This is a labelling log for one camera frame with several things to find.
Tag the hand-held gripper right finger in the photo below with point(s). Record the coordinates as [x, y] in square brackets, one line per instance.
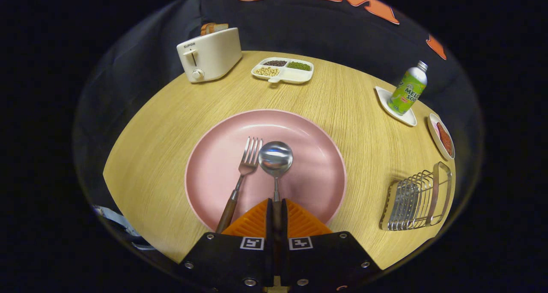
[329, 258]

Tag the pile of dark red beans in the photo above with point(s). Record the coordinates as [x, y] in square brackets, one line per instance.
[275, 63]

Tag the pile of green beans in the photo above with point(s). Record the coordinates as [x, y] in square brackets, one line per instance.
[299, 66]

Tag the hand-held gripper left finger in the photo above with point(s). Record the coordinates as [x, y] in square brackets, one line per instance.
[222, 258]

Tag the green soda bottle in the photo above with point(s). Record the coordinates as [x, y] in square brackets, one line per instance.
[406, 92]

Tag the red brown meat piece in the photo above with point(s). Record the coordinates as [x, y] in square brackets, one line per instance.
[445, 140]

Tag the pale blue grey object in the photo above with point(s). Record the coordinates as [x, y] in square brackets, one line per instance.
[120, 222]

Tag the cream white toaster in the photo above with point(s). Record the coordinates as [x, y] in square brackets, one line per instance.
[214, 55]

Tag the pile of yellow soybeans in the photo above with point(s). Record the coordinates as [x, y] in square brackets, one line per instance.
[267, 71]

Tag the brown toast slice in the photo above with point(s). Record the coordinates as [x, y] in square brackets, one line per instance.
[207, 28]

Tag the large pink plate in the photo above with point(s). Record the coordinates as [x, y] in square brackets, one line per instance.
[214, 173]

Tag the pale toast slice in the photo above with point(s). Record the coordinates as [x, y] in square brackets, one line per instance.
[221, 27]

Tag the small pink dish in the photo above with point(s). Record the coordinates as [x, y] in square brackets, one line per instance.
[434, 139]

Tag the black backdrop cloth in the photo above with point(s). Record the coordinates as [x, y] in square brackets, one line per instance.
[321, 32]

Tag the white coaster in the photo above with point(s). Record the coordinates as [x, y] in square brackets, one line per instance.
[406, 118]

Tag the metal toast rack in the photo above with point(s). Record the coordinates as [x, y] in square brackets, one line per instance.
[411, 203]

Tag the white divided dish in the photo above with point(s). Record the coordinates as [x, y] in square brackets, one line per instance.
[295, 75]

